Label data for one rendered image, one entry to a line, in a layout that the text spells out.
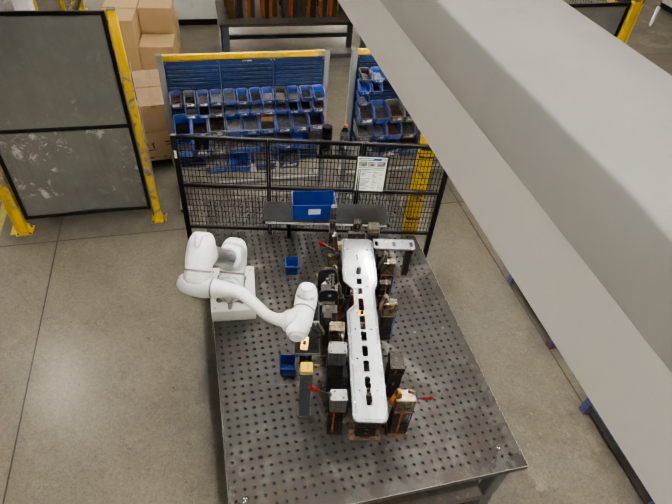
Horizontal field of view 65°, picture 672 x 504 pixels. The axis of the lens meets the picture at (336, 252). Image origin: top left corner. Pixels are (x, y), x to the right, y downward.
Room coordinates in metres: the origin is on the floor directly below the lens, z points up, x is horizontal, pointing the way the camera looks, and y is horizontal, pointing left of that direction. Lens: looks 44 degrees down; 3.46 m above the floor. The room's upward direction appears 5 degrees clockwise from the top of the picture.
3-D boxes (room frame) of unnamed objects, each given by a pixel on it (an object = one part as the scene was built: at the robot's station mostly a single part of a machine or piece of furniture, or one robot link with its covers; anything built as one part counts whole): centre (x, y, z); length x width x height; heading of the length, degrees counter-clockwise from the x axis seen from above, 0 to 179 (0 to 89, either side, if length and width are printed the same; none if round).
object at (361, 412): (2.02, -0.20, 1.00); 1.38 x 0.22 x 0.02; 6
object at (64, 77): (3.65, 2.33, 1.00); 1.34 x 0.14 x 2.00; 107
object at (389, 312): (2.12, -0.36, 0.87); 0.12 x 0.09 x 0.35; 96
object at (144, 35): (6.52, 2.67, 0.52); 1.20 x 0.80 x 1.05; 14
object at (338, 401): (1.44, -0.08, 0.88); 0.11 x 0.10 x 0.36; 96
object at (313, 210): (2.91, 0.19, 1.09); 0.30 x 0.17 x 0.13; 100
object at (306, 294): (1.65, 0.12, 1.54); 0.13 x 0.11 x 0.16; 175
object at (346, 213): (2.92, 0.10, 1.01); 0.90 x 0.22 x 0.03; 96
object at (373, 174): (3.06, -0.19, 1.30); 0.23 x 0.02 x 0.31; 96
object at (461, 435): (2.32, -0.02, 0.68); 2.56 x 1.61 x 0.04; 17
